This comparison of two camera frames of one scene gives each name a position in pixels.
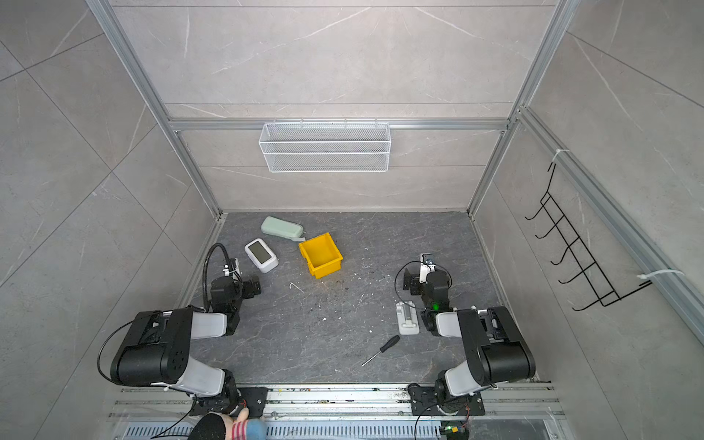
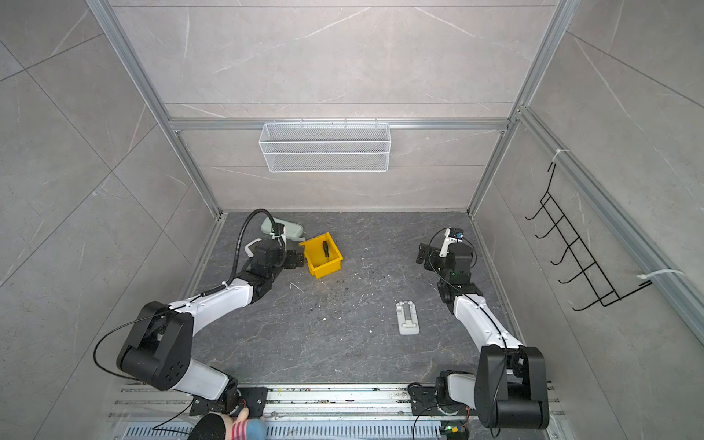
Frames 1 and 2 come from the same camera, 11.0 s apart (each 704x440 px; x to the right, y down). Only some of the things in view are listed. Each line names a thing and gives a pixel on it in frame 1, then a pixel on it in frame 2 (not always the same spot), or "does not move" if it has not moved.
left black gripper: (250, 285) → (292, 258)
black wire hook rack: (600, 290) does not move
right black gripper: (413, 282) → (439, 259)
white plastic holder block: (407, 318) does not move
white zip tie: (643, 276) does not move
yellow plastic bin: (322, 255) does not move
